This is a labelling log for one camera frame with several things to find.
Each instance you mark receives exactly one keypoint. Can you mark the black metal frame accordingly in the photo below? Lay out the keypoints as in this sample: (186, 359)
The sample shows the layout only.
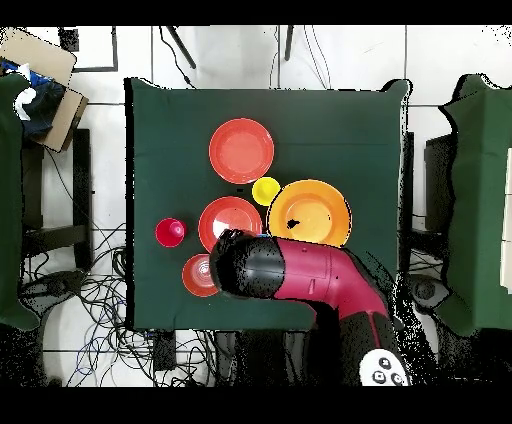
(68, 40)

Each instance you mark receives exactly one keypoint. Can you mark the blue and white cloth bundle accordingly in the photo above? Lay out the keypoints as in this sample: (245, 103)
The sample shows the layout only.
(40, 104)

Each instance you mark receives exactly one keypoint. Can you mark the cardboard box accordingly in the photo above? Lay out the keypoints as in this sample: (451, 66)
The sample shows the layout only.
(40, 52)

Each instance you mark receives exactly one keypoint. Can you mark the green cloth side table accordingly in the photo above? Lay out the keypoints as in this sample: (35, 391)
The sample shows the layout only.
(10, 200)
(480, 180)

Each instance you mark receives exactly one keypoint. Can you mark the black power strip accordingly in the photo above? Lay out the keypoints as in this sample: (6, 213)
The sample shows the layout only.
(164, 352)

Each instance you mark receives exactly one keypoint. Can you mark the dark green tablecloth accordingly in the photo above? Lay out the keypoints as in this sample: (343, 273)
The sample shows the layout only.
(172, 120)

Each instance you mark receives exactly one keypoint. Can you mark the black tripod leg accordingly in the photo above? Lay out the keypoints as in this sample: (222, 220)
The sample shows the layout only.
(288, 44)
(182, 48)

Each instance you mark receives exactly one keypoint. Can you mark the black chair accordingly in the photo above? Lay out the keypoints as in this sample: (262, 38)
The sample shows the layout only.
(438, 180)

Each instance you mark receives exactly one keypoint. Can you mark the red cup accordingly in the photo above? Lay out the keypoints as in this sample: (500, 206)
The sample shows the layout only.
(170, 232)

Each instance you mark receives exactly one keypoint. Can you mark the wide red-orange bowl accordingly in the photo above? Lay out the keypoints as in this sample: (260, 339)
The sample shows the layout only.
(241, 150)
(228, 212)

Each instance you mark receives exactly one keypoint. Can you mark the yellow cup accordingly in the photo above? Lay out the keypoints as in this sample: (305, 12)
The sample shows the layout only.
(264, 190)

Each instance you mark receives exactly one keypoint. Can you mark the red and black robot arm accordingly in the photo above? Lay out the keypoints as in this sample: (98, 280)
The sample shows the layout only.
(320, 272)

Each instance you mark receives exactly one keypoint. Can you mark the small red-orange bowl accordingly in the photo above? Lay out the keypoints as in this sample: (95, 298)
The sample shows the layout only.
(196, 276)

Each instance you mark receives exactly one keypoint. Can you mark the large orange bowl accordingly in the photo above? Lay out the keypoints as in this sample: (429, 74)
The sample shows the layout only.
(316, 208)

